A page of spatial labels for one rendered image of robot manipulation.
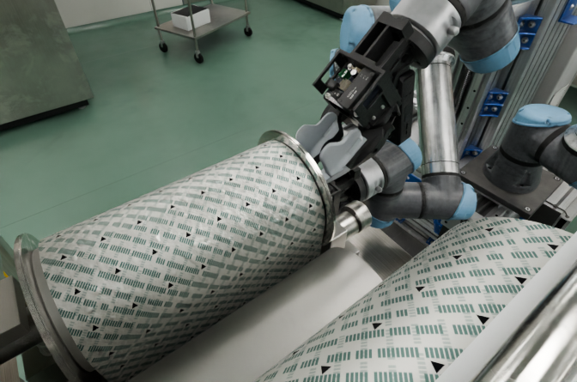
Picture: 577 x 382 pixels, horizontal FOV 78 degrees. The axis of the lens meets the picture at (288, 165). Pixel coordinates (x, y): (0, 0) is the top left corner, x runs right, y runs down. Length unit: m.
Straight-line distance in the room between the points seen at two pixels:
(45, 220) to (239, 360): 2.16
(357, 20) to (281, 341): 0.69
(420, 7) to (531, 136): 0.72
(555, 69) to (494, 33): 0.99
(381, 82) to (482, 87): 0.87
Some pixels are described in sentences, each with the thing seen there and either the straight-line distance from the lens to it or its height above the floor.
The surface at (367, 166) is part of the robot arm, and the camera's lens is 0.62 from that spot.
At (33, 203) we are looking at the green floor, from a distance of 2.58.
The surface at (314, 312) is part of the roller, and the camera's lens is 0.35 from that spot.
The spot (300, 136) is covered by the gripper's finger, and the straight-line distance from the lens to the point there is 0.43.
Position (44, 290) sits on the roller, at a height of 1.30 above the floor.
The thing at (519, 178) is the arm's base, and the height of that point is 0.87.
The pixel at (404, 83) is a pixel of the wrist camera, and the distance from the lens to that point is 0.46.
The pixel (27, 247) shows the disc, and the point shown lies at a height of 1.31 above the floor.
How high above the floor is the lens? 1.55
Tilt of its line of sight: 41 degrees down
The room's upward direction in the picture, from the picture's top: straight up
